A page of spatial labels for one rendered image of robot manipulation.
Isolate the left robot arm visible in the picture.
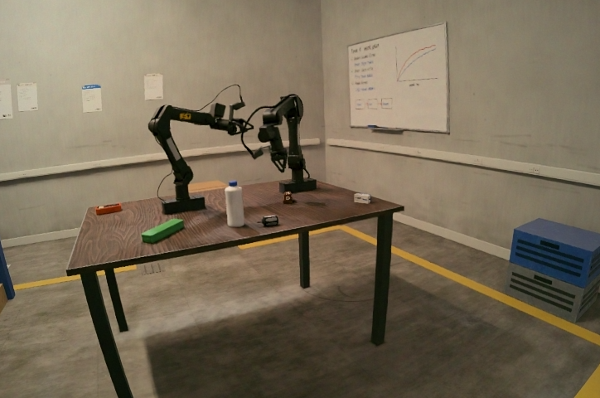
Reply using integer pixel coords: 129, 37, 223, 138
258, 95, 317, 186

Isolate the orange rectangular block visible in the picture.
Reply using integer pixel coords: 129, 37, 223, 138
96, 203, 122, 215

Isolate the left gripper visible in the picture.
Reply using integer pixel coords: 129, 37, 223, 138
254, 138, 288, 172

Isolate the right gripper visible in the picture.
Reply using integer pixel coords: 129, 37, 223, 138
219, 102, 254, 136

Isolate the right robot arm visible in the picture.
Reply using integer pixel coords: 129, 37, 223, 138
148, 103, 226, 206

